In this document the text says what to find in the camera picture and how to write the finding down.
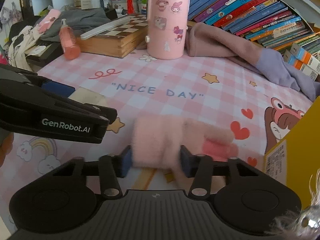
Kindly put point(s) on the white green-lid jar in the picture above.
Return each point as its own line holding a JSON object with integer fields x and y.
{"x": 142, "y": 6}

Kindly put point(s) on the pink checkered tablecloth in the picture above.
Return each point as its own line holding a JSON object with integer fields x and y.
{"x": 213, "y": 90}

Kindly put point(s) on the pink purple folded cloth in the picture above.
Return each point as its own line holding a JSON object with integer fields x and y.
{"x": 208, "y": 41}

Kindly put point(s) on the pink cylindrical humidifier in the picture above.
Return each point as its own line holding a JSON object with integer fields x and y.
{"x": 167, "y": 27}

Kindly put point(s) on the person's left hand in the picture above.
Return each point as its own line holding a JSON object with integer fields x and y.
{"x": 6, "y": 147}

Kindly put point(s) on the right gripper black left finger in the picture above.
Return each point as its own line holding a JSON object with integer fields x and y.
{"x": 70, "y": 195}

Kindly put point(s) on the white flat case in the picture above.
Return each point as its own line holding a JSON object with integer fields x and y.
{"x": 106, "y": 27}

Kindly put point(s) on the orange white medicine box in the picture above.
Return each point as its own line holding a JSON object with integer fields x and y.
{"x": 304, "y": 58}

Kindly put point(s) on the pink glove on garment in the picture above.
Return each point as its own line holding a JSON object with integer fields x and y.
{"x": 48, "y": 20}

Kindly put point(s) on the grey folded garment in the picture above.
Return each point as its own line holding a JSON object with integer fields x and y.
{"x": 81, "y": 21}

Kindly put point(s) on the wooden chess board box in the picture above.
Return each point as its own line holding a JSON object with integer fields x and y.
{"x": 119, "y": 41}

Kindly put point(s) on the yellow cardboard box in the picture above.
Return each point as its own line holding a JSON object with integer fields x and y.
{"x": 292, "y": 149}

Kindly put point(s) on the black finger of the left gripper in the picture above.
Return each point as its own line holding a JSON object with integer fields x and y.
{"x": 74, "y": 110}
{"x": 9, "y": 72}

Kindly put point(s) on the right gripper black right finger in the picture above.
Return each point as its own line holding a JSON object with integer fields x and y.
{"x": 244, "y": 198}

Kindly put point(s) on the orange pink liquid bottle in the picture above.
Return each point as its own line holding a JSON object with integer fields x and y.
{"x": 71, "y": 49}

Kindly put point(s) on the row of colourful books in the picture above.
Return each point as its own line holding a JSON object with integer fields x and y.
{"x": 269, "y": 23}

